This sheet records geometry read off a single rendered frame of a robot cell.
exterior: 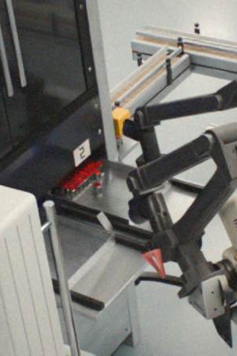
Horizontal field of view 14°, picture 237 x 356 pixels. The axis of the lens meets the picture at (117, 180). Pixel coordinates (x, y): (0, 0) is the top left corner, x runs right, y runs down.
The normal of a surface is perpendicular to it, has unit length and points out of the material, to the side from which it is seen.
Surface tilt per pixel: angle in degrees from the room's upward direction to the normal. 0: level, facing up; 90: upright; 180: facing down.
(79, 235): 0
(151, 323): 0
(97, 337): 90
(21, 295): 90
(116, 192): 0
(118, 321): 90
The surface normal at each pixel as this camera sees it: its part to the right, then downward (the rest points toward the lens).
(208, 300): 0.43, 0.35
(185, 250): 0.36, -0.43
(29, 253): 0.86, 0.21
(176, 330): -0.11, -0.82
